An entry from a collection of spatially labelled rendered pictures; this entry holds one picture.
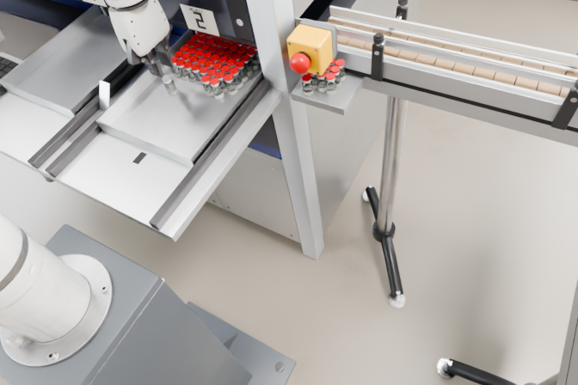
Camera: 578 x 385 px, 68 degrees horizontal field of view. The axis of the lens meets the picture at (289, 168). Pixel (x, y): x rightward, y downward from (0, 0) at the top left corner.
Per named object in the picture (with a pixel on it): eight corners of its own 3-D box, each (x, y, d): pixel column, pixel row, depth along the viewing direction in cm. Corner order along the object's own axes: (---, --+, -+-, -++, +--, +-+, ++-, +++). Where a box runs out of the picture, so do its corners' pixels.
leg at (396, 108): (376, 221, 163) (388, 61, 102) (399, 229, 160) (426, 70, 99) (366, 240, 159) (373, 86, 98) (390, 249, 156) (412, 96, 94)
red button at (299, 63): (298, 61, 86) (295, 45, 83) (316, 66, 84) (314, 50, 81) (288, 73, 84) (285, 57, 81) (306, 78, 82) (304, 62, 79)
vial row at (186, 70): (178, 70, 103) (171, 56, 100) (239, 90, 97) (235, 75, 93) (172, 76, 102) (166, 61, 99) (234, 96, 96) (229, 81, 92)
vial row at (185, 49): (189, 59, 106) (183, 44, 102) (250, 77, 99) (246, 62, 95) (184, 64, 105) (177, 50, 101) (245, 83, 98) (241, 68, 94)
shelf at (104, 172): (92, 16, 127) (89, 10, 125) (300, 75, 101) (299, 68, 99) (-46, 129, 104) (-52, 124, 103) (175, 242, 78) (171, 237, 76)
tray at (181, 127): (193, 39, 111) (189, 27, 108) (280, 63, 101) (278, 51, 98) (103, 131, 95) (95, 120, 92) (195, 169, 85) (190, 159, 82)
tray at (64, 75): (101, 14, 123) (95, 3, 121) (170, 33, 114) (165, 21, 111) (7, 91, 107) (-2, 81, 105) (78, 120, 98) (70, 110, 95)
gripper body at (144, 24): (131, -25, 83) (152, 25, 92) (94, 4, 78) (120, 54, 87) (160, -19, 80) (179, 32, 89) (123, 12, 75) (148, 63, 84)
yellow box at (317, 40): (306, 46, 91) (303, 17, 85) (337, 54, 88) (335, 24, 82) (289, 70, 87) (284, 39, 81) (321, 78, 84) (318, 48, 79)
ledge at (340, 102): (319, 61, 103) (318, 54, 101) (370, 74, 98) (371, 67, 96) (291, 100, 96) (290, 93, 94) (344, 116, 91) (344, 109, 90)
